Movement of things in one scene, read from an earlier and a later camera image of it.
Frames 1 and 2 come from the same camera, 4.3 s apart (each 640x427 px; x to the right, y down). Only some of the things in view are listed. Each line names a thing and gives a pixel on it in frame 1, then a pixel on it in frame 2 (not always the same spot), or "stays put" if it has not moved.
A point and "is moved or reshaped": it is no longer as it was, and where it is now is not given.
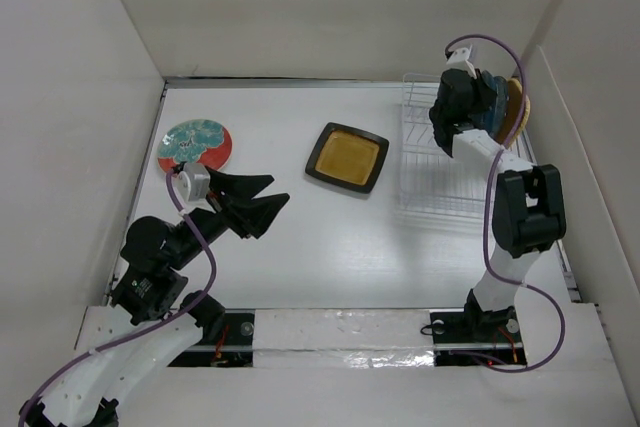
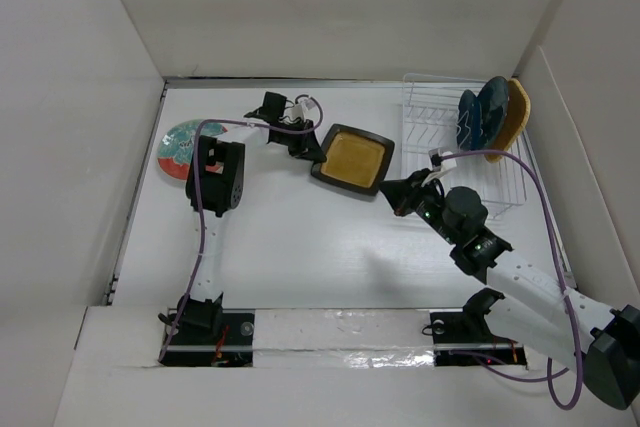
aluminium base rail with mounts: [355, 338] stays put
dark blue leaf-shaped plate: [494, 120] is moved or reshaped
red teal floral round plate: [195, 141] stays put
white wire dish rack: [433, 184] stays put
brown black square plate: [348, 156] stays put
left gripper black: [234, 194] to [308, 148]
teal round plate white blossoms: [514, 98] is moved or reshaped
